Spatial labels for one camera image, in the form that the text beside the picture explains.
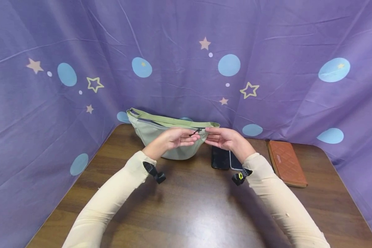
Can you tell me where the black smartphone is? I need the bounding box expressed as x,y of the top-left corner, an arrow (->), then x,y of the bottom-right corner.
211,145 -> 231,170

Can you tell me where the person's right forearm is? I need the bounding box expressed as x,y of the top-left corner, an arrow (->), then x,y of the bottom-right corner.
242,153 -> 331,248

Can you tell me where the white-edged smartphone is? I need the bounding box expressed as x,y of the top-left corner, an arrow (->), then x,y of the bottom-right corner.
229,150 -> 244,172

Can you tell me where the person's left hand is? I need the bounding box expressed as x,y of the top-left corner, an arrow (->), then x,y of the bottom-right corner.
142,127 -> 202,161

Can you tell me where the black wrist band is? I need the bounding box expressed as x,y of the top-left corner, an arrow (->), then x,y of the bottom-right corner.
231,168 -> 253,186
143,161 -> 167,184

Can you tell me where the person's right hand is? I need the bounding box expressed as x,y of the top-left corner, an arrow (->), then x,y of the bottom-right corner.
204,127 -> 257,164

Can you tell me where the light green waist bag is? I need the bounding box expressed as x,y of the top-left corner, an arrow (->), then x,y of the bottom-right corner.
126,108 -> 220,161

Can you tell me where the brown quilted wallet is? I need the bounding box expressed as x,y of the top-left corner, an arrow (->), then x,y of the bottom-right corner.
267,140 -> 308,188

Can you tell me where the person's left forearm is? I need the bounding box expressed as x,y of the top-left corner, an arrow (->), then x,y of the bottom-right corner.
62,151 -> 157,248

